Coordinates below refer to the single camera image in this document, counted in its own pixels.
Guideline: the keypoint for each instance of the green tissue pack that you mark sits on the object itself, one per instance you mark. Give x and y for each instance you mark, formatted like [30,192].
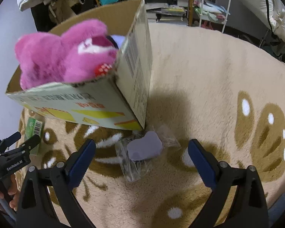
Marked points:
[34,127]

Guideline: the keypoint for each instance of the pink plush bear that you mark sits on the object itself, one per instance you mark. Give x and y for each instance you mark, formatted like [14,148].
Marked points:
[80,54]

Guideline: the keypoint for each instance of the lilac pad in plastic wrap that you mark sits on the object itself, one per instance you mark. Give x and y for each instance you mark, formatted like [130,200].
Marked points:
[136,153]

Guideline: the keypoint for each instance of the open cardboard box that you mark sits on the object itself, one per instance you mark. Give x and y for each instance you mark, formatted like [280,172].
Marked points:
[117,100]

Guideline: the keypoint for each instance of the purple-haired plush doll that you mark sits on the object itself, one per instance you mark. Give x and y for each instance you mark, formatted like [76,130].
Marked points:
[116,40]

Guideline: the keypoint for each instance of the beige hanging trousers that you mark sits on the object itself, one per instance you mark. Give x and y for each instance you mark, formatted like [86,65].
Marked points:
[61,10]

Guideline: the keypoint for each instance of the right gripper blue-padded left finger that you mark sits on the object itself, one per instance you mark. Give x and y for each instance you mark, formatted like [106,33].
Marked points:
[35,208]

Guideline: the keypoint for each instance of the stack of books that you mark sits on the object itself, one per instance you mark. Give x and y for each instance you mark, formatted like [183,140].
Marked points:
[167,11]

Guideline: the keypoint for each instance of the white rolling cart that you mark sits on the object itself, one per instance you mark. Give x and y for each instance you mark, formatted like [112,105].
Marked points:
[209,13]

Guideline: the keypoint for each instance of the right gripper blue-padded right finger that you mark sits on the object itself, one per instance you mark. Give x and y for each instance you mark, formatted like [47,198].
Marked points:
[249,206]

